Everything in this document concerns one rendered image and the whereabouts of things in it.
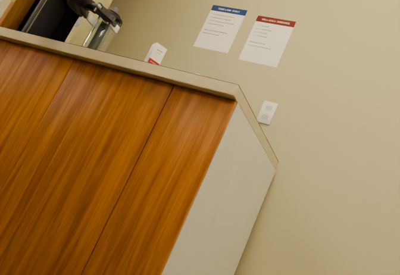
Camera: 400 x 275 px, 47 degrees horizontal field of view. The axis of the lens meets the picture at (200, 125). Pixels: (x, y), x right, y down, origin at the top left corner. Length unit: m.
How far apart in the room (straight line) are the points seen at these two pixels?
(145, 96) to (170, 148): 0.23
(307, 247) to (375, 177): 0.40
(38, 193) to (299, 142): 1.12
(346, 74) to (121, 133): 1.14
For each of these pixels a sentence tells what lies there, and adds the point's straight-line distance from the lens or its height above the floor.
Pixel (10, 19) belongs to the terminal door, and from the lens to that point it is 2.49.
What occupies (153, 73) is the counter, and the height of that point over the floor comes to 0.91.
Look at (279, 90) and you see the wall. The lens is 2.25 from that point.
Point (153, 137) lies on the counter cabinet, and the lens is 1.50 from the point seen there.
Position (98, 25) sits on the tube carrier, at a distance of 1.97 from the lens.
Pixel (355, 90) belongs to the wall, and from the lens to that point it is 2.20.
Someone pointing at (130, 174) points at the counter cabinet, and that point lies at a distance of 1.49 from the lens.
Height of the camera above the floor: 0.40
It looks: 16 degrees up
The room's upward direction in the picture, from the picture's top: 25 degrees clockwise
